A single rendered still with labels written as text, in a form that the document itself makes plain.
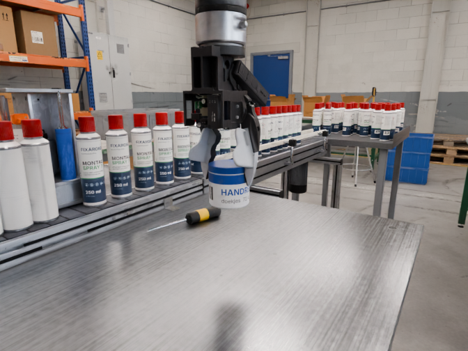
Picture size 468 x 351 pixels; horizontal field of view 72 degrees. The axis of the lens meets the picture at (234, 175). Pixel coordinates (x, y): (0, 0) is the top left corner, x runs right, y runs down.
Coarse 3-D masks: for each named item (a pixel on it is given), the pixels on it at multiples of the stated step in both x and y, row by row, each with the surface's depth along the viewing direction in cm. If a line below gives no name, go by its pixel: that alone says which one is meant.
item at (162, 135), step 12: (156, 120) 90; (156, 132) 89; (168, 132) 90; (156, 144) 90; (168, 144) 90; (156, 156) 91; (168, 156) 91; (156, 168) 92; (168, 168) 92; (156, 180) 93; (168, 180) 92
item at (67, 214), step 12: (180, 180) 98; (192, 180) 99; (132, 192) 86; (144, 192) 86; (156, 192) 87; (108, 204) 77; (60, 216) 69; (72, 216) 69; (36, 228) 63; (0, 240) 58
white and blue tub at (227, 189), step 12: (216, 168) 52; (228, 168) 51; (240, 168) 52; (216, 180) 52; (228, 180) 52; (240, 180) 52; (216, 192) 53; (228, 192) 52; (240, 192) 53; (216, 204) 54; (228, 204) 53; (240, 204) 53
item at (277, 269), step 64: (64, 256) 62; (128, 256) 62; (192, 256) 62; (256, 256) 62; (320, 256) 62; (384, 256) 62; (0, 320) 45; (64, 320) 45; (128, 320) 45; (192, 320) 45; (256, 320) 45; (320, 320) 45; (384, 320) 45
